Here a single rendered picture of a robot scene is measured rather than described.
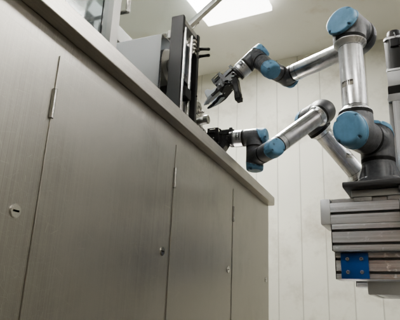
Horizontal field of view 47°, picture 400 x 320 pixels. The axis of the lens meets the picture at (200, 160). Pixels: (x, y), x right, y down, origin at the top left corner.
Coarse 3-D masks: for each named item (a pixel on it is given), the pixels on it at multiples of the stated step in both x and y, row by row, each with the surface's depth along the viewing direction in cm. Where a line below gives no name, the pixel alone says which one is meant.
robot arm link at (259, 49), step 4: (260, 44) 202; (252, 48) 204; (256, 48) 202; (260, 48) 201; (264, 48) 201; (248, 52) 204; (252, 52) 202; (256, 52) 201; (260, 52) 200; (264, 52) 201; (268, 52) 202; (244, 56) 204; (248, 56) 202; (252, 56) 201; (256, 56) 199; (268, 56) 204; (244, 60) 202; (248, 60) 202; (252, 60) 201; (248, 64) 202; (252, 64) 202; (252, 68) 203
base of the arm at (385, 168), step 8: (368, 160) 160; (376, 160) 158; (384, 160) 157; (392, 160) 158; (368, 168) 158; (376, 168) 157; (384, 168) 156; (392, 168) 157; (360, 176) 161; (368, 176) 157; (376, 176) 155; (384, 176) 154; (392, 176) 154
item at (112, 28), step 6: (114, 0) 109; (120, 0) 112; (114, 6) 109; (120, 6) 111; (114, 12) 109; (120, 12) 111; (108, 18) 108; (114, 18) 109; (108, 24) 108; (114, 24) 108; (108, 30) 107; (114, 30) 108; (108, 36) 106; (114, 36) 108; (114, 42) 108
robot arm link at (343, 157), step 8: (304, 112) 212; (296, 120) 217; (320, 128) 211; (328, 128) 212; (312, 136) 214; (320, 136) 213; (328, 136) 213; (320, 144) 218; (328, 144) 214; (336, 144) 213; (328, 152) 217; (336, 152) 214; (344, 152) 214; (336, 160) 216; (344, 160) 214; (352, 160) 214; (344, 168) 216; (352, 168) 215; (360, 168) 215; (352, 176) 216
